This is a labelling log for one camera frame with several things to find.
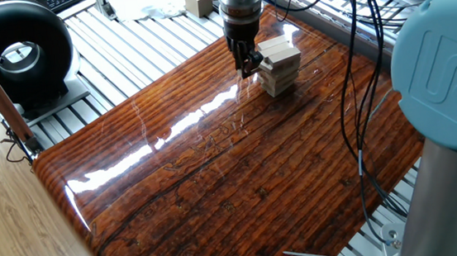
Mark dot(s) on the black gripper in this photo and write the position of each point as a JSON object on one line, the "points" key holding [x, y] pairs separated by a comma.
{"points": [[241, 31]]}

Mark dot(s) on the grey aluminium beam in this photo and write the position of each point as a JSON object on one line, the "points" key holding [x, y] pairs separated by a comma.
{"points": [[336, 33]]}

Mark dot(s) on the white crumpled cloth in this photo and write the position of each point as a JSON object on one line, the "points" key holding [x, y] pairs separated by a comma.
{"points": [[143, 5]]}

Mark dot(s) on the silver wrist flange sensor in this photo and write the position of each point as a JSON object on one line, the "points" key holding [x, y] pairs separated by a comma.
{"points": [[242, 2]]}

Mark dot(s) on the wooden puzzle cube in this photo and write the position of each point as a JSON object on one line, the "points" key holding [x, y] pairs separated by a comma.
{"points": [[197, 2]]}

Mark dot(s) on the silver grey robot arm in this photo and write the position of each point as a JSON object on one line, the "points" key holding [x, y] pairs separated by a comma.
{"points": [[448, 84]]}

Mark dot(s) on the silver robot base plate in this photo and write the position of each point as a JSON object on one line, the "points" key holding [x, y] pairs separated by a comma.
{"points": [[391, 236]]}

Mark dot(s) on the aluminium frame post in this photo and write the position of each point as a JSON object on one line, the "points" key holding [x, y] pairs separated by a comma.
{"points": [[103, 4]]}

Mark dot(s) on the wooden jenga block tower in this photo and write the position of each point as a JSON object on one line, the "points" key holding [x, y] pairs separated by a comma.
{"points": [[281, 65]]}

